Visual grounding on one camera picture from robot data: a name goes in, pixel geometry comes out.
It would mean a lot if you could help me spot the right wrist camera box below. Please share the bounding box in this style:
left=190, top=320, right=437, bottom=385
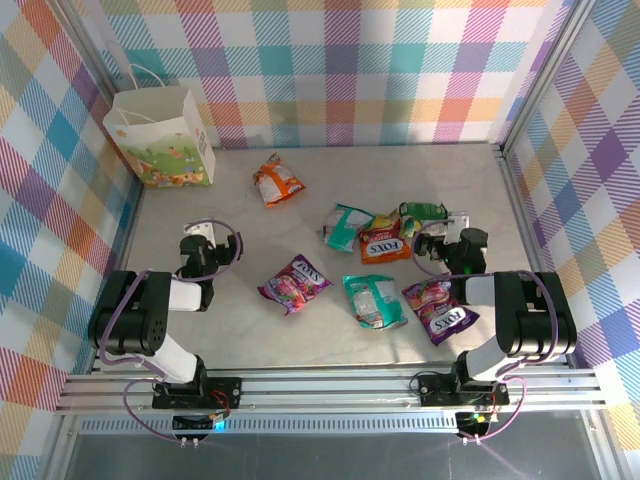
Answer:
left=442, top=210, right=472, bottom=244

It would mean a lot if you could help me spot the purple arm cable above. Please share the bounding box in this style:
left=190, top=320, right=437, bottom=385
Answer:
left=97, top=218, right=246, bottom=444
left=410, top=215, right=561, bottom=444

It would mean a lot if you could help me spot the orange and white snack packet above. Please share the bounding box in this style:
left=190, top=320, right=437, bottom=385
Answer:
left=251, top=153, right=307, bottom=209

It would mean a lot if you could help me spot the orange Fox's candy packet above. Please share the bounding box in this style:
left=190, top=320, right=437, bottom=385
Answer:
left=358, top=212, right=417, bottom=265

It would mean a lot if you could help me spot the green snack packet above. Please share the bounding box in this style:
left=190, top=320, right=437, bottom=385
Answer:
left=398, top=199, right=449, bottom=236

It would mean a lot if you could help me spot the illustrated white paper bag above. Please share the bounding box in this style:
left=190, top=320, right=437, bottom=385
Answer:
left=102, top=63, right=217, bottom=190

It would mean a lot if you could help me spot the aluminium mounting rail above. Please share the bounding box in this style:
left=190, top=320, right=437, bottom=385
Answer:
left=54, top=367, right=609, bottom=416

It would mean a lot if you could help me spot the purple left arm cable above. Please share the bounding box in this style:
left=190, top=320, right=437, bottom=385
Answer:
left=97, top=218, right=246, bottom=444

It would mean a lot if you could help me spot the aluminium frame post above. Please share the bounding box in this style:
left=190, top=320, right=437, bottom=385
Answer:
left=497, top=0, right=604, bottom=156
left=63, top=0, right=126, bottom=101

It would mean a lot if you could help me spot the purple Fox's berries candy packet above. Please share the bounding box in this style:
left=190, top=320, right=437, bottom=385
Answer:
left=401, top=278, right=481, bottom=347
left=256, top=253, right=334, bottom=316

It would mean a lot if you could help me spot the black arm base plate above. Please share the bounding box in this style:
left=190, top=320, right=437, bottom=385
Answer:
left=417, top=374, right=511, bottom=409
left=152, top=377, right=244, bottom=411

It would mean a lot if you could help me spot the teal snack packet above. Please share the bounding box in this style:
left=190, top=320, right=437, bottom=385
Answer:
left=342, top=273, right=409, bottom=331
left=321, top=202, right=376, bottom=253

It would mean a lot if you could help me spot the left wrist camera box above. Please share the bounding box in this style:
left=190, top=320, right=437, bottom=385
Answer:
left=183, top=219, right=216, bottom=246

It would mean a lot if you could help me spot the aluminium side rail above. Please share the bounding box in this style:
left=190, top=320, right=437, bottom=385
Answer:
left=497, top=147, right=576, bottom=369

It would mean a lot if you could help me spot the black controller box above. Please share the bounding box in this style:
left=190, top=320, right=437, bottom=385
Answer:
left=172, top=414, right=225, bottom=446
left=457, top=412, right=495, bottom=441

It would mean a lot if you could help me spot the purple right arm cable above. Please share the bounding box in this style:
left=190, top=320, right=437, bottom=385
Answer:
left=410, top=215, right=561, bottom=444

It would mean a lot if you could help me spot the perforated metal strip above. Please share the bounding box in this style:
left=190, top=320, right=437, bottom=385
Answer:
left=79, top=418, right=461, bottom=436

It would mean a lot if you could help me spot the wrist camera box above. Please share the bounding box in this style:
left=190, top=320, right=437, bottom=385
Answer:
left=442, top=210, right=472, bottom=244
left=183, top=219, right=216, bottom=246

